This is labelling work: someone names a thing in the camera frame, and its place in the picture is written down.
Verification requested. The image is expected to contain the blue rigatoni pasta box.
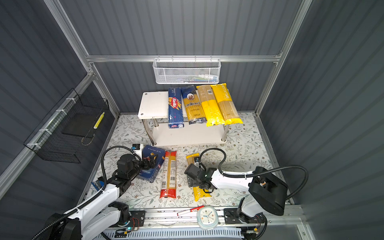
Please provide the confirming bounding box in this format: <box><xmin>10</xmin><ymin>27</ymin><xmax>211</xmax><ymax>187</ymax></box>
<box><xmin>138</xmin><ymin>145</ymin><xmax>166</xmax><ymax>183</ymax></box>

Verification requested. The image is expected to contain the red white marker pen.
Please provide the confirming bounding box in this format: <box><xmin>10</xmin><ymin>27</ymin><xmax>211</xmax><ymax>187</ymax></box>
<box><xmin>177</xmin><ymin>205</ymin><xmax>205</xmax><ymax>216</ymax></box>

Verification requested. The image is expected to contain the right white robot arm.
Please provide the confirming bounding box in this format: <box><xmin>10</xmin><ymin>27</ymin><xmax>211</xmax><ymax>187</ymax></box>
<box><xmin>185</xmin><ymin>148</ymin><xmax>309</xmax><ymax>222</ymax></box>

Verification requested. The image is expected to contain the red spaghetti bag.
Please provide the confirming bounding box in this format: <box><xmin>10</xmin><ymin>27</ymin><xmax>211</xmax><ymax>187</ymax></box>
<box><xmin>160</xmin><ymin>151</ymin><xmax>177</xmax><ymax>199</ymax></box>

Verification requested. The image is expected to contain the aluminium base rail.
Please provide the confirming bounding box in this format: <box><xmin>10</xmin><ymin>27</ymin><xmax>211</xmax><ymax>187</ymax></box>
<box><xmin>98</xmin><ymin>206</ymin><xmax>268</xmax><ymax>240</ymax></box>

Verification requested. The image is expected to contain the black wire basket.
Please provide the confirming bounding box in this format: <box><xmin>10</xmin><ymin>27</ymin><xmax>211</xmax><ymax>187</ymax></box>
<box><xmin>24</xmin><ymin>91</ymin><xmax>109</xmax><ymax>164</ymax></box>

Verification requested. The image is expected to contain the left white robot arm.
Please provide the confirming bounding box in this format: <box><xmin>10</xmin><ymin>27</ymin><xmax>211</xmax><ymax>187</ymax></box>
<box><xmin>33</xmin><ymin>147</ymin><xmax>158</xmax><ymax>240</ymax></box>

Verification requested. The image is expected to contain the blue yellow spaghetti bag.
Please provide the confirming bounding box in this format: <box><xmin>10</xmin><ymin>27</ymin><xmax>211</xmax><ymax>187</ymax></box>
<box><xmin>181</xmin><ymin>86</ymin><xmax>207</xmax><ymax>125</ymax></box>

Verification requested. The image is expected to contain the white alarm clock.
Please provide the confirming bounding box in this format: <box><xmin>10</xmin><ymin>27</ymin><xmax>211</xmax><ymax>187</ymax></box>
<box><xmin>197</xmin><ymin>206</ymin><xmax>219</xmax><ymax>230</ymax></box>

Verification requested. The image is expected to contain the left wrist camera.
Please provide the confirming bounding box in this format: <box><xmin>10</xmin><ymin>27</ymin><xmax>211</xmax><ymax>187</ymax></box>
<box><xmin>132</xmin><ymin>144</ymin><xmax>142</xmax><ymax>151</ymax></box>

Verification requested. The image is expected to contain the blue black small tool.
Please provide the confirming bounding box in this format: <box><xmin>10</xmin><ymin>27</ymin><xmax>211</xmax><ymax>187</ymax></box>
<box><xmin>91</xmin><ymin>180</ymin><xmax>104</xmax><ymax>191</ymax></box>

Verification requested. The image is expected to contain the yellow Pastatime spaghetti bag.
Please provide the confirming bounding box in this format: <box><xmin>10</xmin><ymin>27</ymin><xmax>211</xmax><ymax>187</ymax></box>
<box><xmin>186</xmin><ymin>153</ymin><xmax>211</xmax><ymax>202</ymax></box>

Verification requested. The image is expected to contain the white wire mesh basket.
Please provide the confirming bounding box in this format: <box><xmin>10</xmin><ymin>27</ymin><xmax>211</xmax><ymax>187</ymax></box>
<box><xmin>153</xmin><ymin>59</ymin><xmax>222</xmax><ymax>85</ymax></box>

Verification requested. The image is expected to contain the white two-tier shelf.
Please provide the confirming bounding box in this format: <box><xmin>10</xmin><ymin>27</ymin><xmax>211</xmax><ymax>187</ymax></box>
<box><xmin>138</xmin><ymin>92</ymin><xmax>230</xmax><ymax>147</ymax></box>

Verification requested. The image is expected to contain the blue spaghetti box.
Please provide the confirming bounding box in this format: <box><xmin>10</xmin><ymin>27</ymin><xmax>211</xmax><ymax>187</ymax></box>
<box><xmin>168</xmin><ymin>87</ymin><xmax>184</xmax><ymax>129</ymax></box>

